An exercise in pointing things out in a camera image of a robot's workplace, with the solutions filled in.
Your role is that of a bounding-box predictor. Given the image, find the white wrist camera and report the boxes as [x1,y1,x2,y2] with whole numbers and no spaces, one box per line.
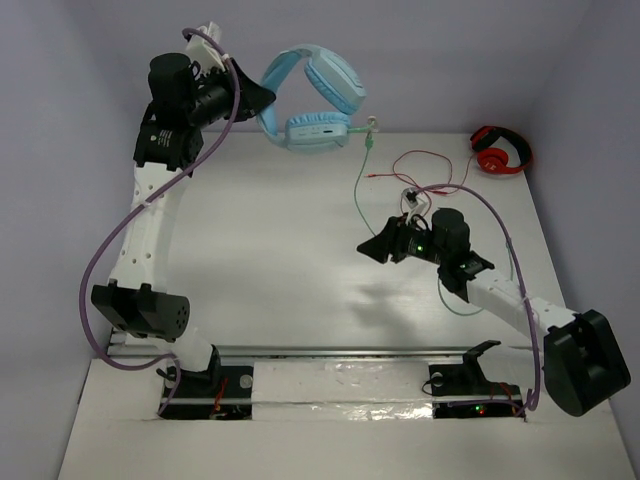
[401,187,433,225]
[185,21,226,73]

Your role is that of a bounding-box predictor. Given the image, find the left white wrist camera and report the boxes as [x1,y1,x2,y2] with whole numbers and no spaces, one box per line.
[185,21,226,73]

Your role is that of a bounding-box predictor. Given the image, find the red audio cable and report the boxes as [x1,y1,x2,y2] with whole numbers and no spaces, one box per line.
[366,149,472,197]

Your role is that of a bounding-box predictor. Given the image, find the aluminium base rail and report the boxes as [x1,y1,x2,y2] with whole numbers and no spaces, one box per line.
[107,329,531,421]

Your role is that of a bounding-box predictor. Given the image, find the light blue headphones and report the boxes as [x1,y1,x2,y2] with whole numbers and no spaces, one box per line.
[256,44,367,154]

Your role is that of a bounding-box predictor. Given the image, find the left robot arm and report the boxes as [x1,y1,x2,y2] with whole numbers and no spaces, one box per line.
[90,53,275,394]

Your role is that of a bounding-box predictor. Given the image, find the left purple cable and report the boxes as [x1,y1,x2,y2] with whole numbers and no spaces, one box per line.
[79,27,242,416]

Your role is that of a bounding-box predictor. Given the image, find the red and black headphones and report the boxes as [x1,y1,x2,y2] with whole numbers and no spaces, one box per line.
[470,125,534,175]

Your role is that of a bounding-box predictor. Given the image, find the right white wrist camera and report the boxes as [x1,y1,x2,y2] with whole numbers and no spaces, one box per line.
[401,187,433,225]

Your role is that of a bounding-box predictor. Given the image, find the green audio cable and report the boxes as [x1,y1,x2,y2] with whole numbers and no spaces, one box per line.
[349,115,519,317]

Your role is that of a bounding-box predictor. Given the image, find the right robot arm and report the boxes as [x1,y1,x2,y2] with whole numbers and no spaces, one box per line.
[356,208,631,417]

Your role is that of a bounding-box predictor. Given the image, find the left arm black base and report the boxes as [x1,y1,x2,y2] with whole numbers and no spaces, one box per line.
[156,348,254,421]

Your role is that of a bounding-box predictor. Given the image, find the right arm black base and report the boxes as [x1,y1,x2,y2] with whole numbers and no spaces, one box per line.
[421,340,526,420]

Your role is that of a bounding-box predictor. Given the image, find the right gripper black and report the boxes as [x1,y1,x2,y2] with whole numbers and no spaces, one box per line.
[356,212,447,266]

